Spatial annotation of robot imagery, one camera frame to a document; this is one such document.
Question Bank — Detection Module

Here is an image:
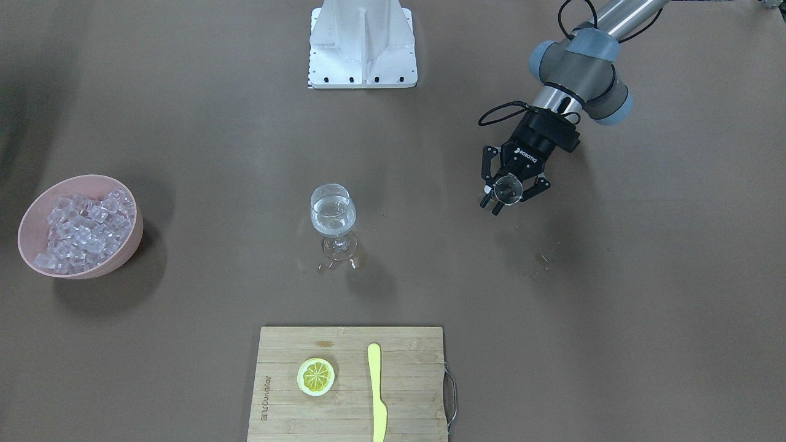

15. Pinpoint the yellow plastic knife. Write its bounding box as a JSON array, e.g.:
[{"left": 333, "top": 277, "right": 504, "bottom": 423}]
[{"left": 367, "top": 343, "right": 388, "bottom": 441}]

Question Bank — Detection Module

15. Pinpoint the clear wine glass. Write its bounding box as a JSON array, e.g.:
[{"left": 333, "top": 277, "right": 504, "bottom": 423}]
[{"left": 311, "top": 184, "right": 357, "bottom": 261}]

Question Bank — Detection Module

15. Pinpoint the pink bowl of ice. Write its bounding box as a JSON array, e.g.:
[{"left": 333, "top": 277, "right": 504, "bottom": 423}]
[{"left": 17, "top": 174, "right": 145, "bottom": 280}]

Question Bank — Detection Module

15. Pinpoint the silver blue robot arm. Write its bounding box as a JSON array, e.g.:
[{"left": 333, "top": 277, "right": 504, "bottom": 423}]
[{"left": 480, "top": 1, "right": 666, "bottom": 215}]

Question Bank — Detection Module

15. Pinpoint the small steel jigger cup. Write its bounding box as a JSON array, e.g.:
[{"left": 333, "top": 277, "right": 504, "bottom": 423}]
[{"left": 493, "top": 174, "right": 523, "bottom": 205}]

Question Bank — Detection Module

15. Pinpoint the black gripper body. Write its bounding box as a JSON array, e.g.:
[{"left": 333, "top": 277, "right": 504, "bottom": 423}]
[{"left": 500, "top": 107, "right": 580, "bottom": 179}]

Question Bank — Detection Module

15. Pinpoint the bamboo cutting board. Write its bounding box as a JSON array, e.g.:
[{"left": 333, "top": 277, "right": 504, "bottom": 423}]
[{"left": 246, "top": 325, "right": 456, "bottom": 441}]

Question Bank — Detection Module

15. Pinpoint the yellow lemon half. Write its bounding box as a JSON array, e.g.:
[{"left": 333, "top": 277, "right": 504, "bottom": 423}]
[{"left": 297, "top": 358, "right": 336, "bottom": 397}]

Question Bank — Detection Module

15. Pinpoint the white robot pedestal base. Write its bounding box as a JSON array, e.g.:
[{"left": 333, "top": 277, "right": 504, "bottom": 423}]
[{"left": 307, "top": 1, "right": 418, "bottom": 90}]

